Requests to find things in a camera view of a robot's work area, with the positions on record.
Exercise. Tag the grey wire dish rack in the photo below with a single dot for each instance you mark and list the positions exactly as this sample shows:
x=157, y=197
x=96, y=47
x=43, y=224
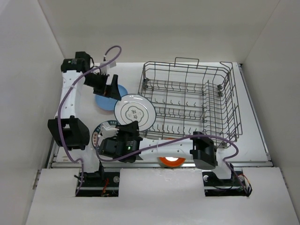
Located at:
x=192, y=97

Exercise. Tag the teal rimmed ceramic plate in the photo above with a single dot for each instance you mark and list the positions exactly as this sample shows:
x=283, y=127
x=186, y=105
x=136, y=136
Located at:
x=111, y=122

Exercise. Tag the orange plastic plate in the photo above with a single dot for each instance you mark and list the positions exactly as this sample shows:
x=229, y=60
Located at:
x=172, y=162

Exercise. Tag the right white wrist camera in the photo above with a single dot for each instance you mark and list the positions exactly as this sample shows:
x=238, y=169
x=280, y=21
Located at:
x=107, y=130

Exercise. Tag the aluminium front rail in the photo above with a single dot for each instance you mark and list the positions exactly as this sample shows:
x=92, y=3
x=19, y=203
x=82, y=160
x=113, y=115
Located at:
x=150, y=165

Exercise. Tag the white blue-line ceramic plate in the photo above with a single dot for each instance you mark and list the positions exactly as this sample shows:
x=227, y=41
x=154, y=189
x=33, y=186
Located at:
x=134, y=107

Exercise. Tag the pink plastic plate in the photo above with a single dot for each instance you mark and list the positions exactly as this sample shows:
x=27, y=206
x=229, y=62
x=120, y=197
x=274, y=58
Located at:
x=103, y=111

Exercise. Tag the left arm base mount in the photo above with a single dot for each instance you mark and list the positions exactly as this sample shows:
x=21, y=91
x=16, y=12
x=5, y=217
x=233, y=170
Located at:
x=98, y=185

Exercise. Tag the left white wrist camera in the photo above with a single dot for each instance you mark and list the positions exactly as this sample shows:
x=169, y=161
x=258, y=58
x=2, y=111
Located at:
x=106, y=65

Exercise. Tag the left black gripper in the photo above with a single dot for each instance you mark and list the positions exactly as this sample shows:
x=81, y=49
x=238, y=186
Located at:
x=104, y=89

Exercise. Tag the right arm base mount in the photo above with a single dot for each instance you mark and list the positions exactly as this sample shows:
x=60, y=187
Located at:
x=235, y=186

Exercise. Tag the blue plastic plate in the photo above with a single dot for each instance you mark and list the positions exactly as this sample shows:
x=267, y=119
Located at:
x=108, y=104

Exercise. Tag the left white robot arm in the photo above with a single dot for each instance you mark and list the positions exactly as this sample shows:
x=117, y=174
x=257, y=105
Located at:
x=68, y=131

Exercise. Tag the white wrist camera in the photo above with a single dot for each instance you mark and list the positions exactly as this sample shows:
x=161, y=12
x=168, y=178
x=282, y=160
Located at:
x=107, y=130
x=106, y=65

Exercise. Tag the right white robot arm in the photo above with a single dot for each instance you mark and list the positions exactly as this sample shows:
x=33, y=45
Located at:
x=198, y=147

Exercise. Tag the orange sunburst ceramic plate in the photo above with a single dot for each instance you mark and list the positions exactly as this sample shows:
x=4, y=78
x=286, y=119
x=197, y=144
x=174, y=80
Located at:
x=96, y=139

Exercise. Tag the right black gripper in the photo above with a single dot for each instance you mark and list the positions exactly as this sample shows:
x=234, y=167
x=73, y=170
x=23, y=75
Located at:
x=132, y=128

